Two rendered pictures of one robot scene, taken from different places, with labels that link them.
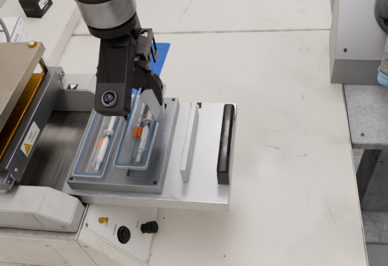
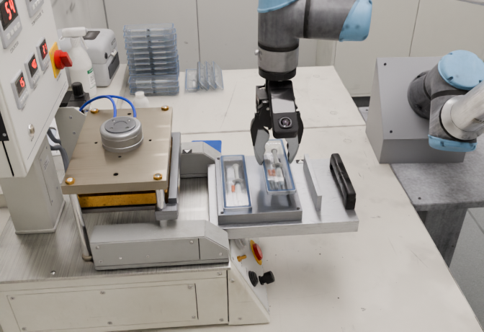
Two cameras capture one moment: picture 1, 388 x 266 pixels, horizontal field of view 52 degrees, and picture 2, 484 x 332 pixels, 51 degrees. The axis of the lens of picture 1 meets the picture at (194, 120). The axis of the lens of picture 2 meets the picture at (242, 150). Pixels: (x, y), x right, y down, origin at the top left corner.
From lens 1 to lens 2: 0.55 m
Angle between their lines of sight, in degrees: 22
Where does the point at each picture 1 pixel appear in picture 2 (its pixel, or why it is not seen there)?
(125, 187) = (271, 215)
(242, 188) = (334, 246)
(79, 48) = not seen: hidden behind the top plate
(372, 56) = (413, 135)
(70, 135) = (186, 195)
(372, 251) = not seen: outside the picture
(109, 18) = (288, 63)
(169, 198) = (310, 222)
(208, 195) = (341, 217)
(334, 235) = (425, 271)
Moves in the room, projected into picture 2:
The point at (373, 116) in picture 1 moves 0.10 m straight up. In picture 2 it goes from (423, 185) to (430, 156)
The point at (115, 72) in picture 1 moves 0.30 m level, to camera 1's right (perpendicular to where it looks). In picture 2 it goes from (286, 105) to (423, 78)
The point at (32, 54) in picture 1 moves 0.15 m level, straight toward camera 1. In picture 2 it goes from (169, 114) to (217, 142)
